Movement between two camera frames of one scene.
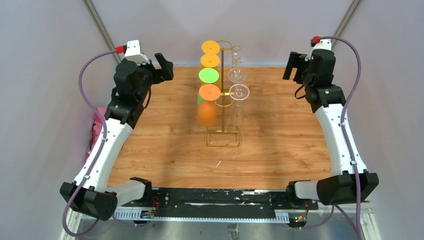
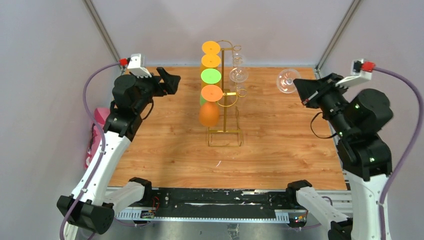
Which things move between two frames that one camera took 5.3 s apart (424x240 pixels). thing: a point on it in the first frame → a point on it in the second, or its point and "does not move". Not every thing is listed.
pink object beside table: x=97 y=126 does not move
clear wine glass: x=238 y=92 → x=285 y=80
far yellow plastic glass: x=210 y=47 does not move
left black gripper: x=166 y=66 → x=170 y=82
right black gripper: x=296 y=60 → x=308 y=88
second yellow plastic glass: x=209 y=60 does not move
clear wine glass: x=237 y=74 does not move
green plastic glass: x=207 y=76 does not move
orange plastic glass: x=206 y=112 does not move
